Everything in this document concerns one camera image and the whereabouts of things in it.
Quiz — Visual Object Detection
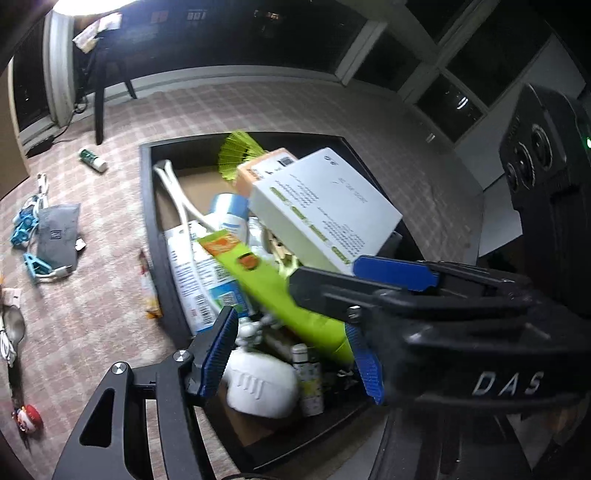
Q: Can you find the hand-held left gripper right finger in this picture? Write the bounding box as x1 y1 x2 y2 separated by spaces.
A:
344 323 570 480

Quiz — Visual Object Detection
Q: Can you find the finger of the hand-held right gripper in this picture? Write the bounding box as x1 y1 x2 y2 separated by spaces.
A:
288 265 532 320
353 255 532 295

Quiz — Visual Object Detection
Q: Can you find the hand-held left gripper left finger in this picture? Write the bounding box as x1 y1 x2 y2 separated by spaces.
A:
51 305 239 480

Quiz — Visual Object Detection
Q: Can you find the green snack packet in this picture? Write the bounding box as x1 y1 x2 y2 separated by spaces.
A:
196 229 356 365

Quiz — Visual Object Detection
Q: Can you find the white cardboard box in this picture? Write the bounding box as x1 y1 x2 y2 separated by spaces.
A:
248 147 404 277

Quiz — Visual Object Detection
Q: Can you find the black tray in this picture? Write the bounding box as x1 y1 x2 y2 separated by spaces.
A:
139 131 485 472

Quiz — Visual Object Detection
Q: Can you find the small white figure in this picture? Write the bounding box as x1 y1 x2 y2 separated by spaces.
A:
235 316 278 349

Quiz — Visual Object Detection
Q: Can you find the white round plastic object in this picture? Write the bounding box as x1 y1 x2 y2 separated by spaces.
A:
222 348 300 418

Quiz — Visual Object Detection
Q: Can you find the wooden clothes peg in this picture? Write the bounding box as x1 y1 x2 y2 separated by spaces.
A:
268 233 301 278

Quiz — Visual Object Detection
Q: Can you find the small patterned bottle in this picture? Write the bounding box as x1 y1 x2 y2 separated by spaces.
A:
291 344 324 418

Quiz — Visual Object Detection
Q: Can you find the white blue carton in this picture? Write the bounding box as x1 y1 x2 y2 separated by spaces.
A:
164 222 252 335

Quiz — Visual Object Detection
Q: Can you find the orange snack packet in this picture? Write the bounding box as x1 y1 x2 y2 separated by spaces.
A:
139 249 164 320

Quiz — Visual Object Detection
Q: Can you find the orange cardboard box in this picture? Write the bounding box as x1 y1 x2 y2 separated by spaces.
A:
235 148 301 197

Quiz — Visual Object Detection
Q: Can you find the green pleated fan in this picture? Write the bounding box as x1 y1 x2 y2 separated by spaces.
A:
218 130 271 181

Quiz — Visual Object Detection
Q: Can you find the white plastic hanger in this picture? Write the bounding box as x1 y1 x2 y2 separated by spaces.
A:
152 159 218 232

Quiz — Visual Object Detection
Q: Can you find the red white toy figure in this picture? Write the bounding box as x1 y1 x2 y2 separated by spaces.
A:
13 404 44 437

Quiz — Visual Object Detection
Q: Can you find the grey fabric pouch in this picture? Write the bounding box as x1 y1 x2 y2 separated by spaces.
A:
36 203 83 273

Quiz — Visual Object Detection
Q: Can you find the blue plastic clothes peg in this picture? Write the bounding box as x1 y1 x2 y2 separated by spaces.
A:
11 196 42 250
23 253 70 283

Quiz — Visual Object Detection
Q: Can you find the long metal spoon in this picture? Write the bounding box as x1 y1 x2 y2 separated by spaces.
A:
0 302 28 407

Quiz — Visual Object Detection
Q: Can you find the white green glue stick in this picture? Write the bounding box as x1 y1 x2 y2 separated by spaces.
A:
78 148 109 174

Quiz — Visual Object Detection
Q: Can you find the black power adapter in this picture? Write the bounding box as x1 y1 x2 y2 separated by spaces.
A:
25 136 56 158

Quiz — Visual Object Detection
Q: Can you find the beige wooden cabinet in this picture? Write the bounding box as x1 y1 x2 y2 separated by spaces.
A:
0 69 28 199

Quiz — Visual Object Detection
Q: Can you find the white curtain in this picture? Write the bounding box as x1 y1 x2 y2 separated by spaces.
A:
44 11 77 127

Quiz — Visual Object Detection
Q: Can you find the white window frame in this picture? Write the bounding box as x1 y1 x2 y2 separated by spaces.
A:
332 0 583 144

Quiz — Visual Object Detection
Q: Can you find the white cable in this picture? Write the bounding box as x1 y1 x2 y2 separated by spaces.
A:
25 173 51 208

